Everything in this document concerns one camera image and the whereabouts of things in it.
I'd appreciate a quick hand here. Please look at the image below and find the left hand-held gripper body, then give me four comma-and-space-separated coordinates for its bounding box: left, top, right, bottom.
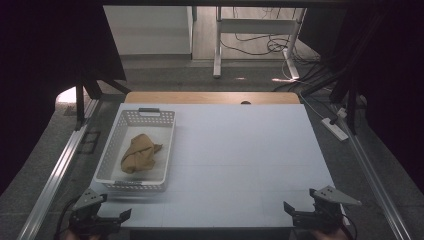
68, 188, 110, 236

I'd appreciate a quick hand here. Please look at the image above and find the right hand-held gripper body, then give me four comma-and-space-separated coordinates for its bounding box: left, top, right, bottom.
309, 185, 363, 235

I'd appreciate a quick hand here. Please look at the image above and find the white perforated plastic basket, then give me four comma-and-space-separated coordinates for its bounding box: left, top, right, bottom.
92, 107, 177, 193

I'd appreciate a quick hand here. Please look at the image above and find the person's right hand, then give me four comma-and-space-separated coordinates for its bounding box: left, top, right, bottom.
312, 227, 350, 240

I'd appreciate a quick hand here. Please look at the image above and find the person's left hand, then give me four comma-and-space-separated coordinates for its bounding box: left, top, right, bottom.
64, 229, 102, 240

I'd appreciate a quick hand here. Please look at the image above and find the white power strip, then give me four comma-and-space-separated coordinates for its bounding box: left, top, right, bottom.
321, 116, 350, 142

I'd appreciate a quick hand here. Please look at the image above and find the black metal stand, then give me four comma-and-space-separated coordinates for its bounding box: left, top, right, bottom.
74, 66, 132, 132
329, 71, 360, 136

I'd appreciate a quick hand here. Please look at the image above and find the black curtain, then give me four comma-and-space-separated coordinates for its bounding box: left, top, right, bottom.
301, 0, 424, 186
0, 0, 127, 196

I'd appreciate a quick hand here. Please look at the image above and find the wooden table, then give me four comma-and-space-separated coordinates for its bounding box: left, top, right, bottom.
124, 91, 301, 105

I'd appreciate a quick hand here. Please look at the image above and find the white cabinet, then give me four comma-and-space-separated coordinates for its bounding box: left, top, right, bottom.
102, 5, 195, 56

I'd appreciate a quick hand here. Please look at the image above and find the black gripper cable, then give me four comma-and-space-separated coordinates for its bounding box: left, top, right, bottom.
341, 221, 358, 240
53, 197, 80, 236

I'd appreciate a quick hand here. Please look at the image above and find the aluminium rail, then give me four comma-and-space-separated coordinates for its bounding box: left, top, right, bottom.
333, 105, 415, 240
17, 99, 102, 240

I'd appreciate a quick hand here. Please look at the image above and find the white power cable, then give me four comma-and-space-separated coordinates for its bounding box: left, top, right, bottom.
297, 91, 335, 123

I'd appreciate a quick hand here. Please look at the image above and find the tangle of black floor cables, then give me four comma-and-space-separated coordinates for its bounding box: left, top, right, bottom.
219, 7, 334, 93

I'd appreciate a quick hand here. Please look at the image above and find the white metal desk frame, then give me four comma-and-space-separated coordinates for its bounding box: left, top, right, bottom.
212, 5, 308, 81

